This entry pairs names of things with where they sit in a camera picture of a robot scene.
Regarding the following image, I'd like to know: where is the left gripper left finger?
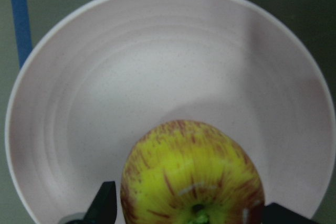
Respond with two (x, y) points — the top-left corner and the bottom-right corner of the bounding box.
(60, 181), (117, 224)

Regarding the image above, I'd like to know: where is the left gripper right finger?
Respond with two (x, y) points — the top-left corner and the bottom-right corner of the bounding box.
(262, 202), (315, 224)

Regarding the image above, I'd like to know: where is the red yellow apple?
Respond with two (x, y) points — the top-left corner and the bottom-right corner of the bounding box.
(120, 120), (265, 223)

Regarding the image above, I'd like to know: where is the pink plate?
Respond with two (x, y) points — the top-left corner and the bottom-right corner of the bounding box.
(5, 0), (335, 223)

